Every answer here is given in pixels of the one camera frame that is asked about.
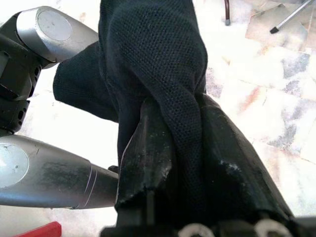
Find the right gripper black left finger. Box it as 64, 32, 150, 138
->
115, 99, 173, 206

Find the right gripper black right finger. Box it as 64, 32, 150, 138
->
197, 93, 294, 218

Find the black shirt with green logo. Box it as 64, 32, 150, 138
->
53, 0, 209, 223

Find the red plastic stool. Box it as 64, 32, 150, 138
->
18, 221, 62, 237

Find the silver left robot leg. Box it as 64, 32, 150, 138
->
0, 6, 99, 135

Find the silver metal clothes rack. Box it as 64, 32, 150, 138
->
270, 0, 314, 35

